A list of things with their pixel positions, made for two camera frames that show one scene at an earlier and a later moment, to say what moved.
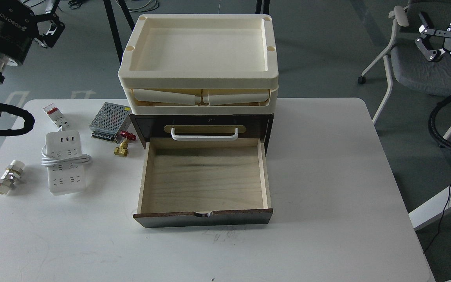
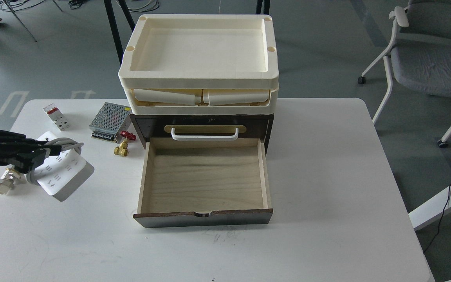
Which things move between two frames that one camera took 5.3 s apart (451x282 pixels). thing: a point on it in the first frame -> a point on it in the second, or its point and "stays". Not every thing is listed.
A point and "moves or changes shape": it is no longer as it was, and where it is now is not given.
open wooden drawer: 202,183 stays
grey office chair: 404,59 stays
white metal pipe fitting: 13,173 stays
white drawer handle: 189,138 stays
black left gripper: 8,27 -> 23,158
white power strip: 67,179 moves or changes shape
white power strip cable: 84,158 -> 65,143
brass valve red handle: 123,149 stays
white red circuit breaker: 56,115 stays
